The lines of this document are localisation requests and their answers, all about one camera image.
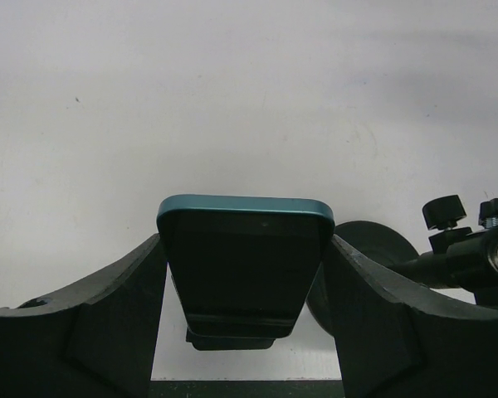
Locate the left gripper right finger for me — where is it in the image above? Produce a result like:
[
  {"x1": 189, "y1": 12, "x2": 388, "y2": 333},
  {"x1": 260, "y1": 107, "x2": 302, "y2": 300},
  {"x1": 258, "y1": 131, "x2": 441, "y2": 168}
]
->
[{"x1": 321, "y1": 236, "x2": 498, "y2": 397}]

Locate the black round base phone stand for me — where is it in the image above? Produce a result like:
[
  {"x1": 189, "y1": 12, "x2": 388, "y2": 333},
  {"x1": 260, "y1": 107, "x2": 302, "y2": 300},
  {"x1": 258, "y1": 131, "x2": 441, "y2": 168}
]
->
[{"x1": 306, "y1": 194, "x2": 498, "y2": 339}]

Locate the teal edged black phone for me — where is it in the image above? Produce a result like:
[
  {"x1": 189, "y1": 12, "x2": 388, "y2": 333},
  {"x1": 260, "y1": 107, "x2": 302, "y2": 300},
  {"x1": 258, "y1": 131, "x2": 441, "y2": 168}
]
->
[{"x1": 156, "y1": 194, "x2": 334, "y2": 339}]

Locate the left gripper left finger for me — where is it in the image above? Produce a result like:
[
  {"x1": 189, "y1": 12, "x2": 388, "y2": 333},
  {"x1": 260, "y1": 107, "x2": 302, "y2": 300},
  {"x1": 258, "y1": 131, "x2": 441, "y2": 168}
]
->
[{"x1": 0, "y1": 234, "x2": 166, "y2": 397}]

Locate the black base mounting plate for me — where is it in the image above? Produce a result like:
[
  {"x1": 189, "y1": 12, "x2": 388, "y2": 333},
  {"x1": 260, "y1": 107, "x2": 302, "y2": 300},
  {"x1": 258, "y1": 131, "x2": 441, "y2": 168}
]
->
[{"x1": 148, "y1": 380, "x2": 345, "y2": 398}]

